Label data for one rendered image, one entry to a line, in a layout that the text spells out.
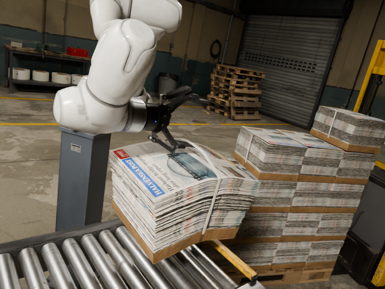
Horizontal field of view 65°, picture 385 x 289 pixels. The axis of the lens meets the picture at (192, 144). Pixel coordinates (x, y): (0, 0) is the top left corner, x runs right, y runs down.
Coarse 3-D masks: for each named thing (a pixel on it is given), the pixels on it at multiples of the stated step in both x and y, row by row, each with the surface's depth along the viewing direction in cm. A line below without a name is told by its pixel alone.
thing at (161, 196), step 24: (144, 144) 97; (120, 168) 87; (144, 168) 84; (168, 168) 85; (192, 168) 87; (120, 192) 94; (144, 192) 76; (168, 192) 76; (192, 192) 80; (144, 216) 82; (168, 216) 78; (192, 216) 84; (144, 240) 85; (168, 240) 83
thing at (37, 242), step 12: (72, 228) 109; (84, 228) 110; (96, 228) 112; (108, 228) 113; (24, 240) 98; (36, 240) 100; (48, 240) 101; (60, 240) 102; (0, 252) 92; (12, 252) 94; (36, 252) 98; (60, 252) 104; (84, 252) 110
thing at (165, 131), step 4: (160, 124) 82; (164, 124) 83; (164, 128) 84; (164, 132) 85; (168, 132) 86; (168, 136) 86; (168, 140) 89; (172, 140) 88; (172, 144) 89; (176, 144) 89; (176, 148) 90
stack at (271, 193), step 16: (256, 192) 185; (272, 192) 188; (288, 192) 193; (304, 192) 196; (320, 192) 200; (240, 224) 188; (256, 224) 192; (272, 224) 196; (288, 224) 202; (304, 224) 206; (208, 256) 191; (224, 256) 194; (240, 256) 198; (256, 256) 202; (272, 256) 206; (288, 256) 212; (304, 256) 217; (240, 272) 203; (256, 272) 210; (272, 272) 213; (288, 272) 217; (176, 288) 194
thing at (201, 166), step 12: (168, 144) 100; (180, 156) 93; (192, 156) 96; (204, 168) 88; (216, 168) 91; (216, 180) 84; (228, 180) 87; (204, 204) 85; (216, 204) 89; (204, 216) 88
